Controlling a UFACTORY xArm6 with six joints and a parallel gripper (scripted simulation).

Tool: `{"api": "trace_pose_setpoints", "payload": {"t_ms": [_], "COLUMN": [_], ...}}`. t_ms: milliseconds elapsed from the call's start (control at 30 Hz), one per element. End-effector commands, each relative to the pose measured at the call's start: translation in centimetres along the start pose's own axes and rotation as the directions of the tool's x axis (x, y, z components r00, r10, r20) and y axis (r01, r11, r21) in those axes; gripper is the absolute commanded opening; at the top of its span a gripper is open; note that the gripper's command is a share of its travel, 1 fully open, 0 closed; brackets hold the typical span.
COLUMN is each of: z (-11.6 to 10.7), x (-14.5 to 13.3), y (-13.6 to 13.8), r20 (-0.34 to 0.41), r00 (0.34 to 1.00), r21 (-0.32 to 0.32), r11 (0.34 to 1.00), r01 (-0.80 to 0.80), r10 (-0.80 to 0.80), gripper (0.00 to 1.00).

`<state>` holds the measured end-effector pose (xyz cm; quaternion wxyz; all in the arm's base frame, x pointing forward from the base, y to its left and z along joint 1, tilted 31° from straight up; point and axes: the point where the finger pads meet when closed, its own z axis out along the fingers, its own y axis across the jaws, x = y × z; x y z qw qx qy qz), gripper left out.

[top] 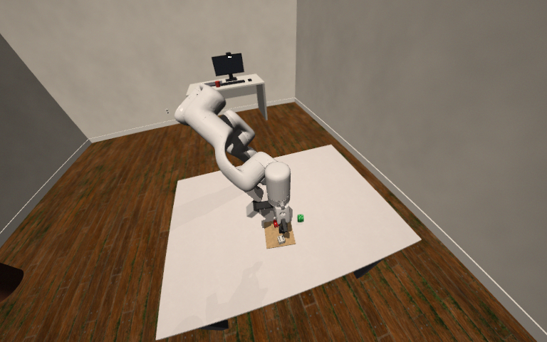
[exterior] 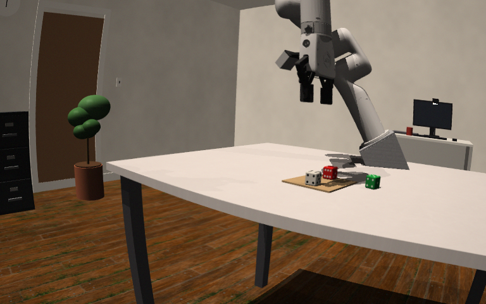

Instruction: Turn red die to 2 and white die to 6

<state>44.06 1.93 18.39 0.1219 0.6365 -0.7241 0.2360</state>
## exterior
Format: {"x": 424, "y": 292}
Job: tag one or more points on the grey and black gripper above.
{"x": 316, "y": 58}

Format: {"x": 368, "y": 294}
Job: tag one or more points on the red die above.
{"x": 330, "y": 172}

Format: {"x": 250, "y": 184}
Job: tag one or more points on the green die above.
{"x": 372, "y": 181}

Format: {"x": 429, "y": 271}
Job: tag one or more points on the tan mat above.
{"x": 326, "y": 185}

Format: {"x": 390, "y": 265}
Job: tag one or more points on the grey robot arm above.
{"x": 315, "y": 16}

